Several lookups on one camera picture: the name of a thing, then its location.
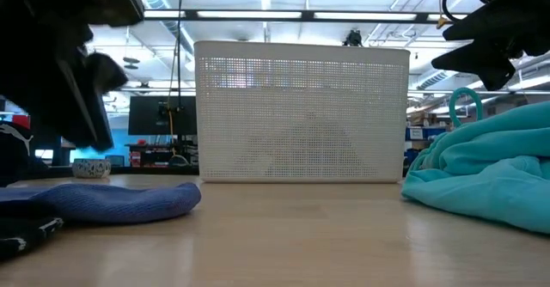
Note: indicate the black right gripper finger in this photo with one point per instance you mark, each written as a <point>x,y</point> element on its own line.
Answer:
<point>481,63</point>
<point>477,27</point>

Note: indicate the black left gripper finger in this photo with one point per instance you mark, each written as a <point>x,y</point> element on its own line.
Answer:
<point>81,115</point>
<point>107,72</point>

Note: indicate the black garment with white logo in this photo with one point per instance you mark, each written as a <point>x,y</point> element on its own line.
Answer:
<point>13,154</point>

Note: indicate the blue knit garment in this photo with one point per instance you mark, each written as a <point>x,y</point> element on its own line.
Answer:
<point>116,203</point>

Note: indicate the teal garment with loop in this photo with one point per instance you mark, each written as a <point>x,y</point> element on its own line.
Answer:
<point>485,179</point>

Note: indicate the black garment with white stripes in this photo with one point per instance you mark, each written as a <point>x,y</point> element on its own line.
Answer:
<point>21,237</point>

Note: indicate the yellow hanging tag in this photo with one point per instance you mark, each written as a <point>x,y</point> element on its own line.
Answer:
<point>440,21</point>

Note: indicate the speckled ceramic bowl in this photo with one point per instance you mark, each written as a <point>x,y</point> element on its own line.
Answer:
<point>91,169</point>

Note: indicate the black monitor screen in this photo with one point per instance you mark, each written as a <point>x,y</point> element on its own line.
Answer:
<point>146,115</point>

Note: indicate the red box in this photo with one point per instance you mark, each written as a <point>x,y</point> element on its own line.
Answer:
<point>21,120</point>

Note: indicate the black shelf with clutter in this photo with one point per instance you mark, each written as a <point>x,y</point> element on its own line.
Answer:
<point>150,154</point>

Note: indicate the blue storage bins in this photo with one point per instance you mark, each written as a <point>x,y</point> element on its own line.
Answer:
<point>423,132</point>

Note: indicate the white perforated plastic laundry basket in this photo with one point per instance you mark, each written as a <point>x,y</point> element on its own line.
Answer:
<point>301,115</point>

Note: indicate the black overhead camera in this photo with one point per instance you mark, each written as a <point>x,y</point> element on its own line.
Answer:
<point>353,39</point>

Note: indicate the black overhead frame bar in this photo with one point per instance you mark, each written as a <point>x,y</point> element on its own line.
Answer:
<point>307,15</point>

